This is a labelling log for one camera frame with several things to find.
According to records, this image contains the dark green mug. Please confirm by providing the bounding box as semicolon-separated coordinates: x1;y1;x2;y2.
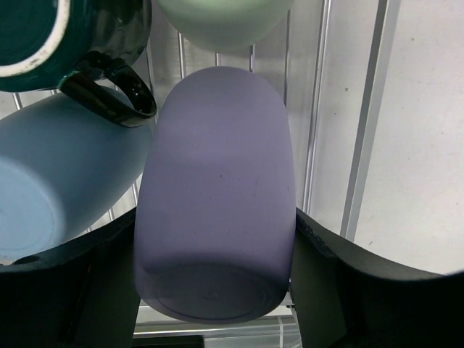
1;0;157;128

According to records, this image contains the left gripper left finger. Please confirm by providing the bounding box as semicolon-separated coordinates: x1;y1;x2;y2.
1;210;140;347

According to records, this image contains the blue cup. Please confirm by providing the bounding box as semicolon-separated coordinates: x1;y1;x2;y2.
1;94;152;261

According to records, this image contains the light green cup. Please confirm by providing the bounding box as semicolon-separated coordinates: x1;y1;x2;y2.
157;0;293;53

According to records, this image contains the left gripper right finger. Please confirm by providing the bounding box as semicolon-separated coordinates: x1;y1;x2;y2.
290;211;463;347

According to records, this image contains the white wire dish rack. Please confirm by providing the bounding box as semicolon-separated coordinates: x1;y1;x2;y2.
135;1;401;241

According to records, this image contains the lilac cup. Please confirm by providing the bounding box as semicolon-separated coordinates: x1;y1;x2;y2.
133;66;296;325

